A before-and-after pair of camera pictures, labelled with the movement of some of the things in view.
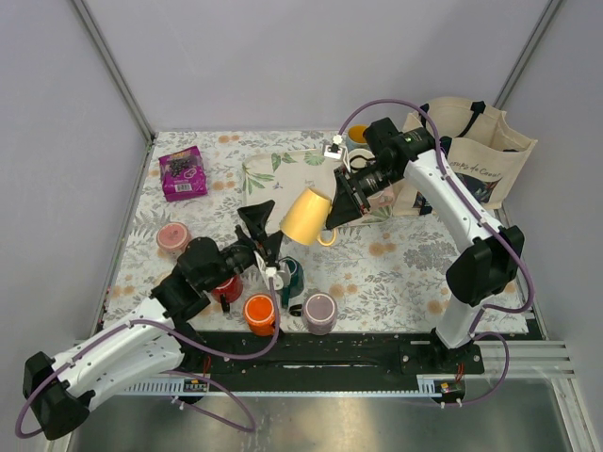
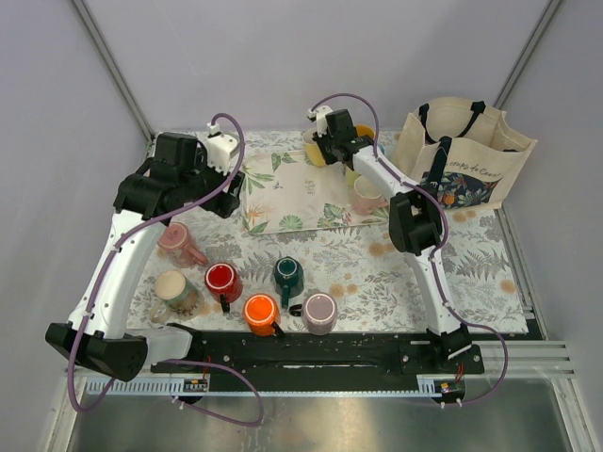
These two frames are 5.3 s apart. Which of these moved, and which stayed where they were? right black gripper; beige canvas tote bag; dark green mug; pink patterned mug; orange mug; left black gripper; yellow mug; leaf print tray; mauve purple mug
Moved: left black gripper; right black gripper; yellow mug
Stayed: mauve purple mug; dark green mug; beige canvas tote bag; leaf print tray; orange mug; pink patterned mug
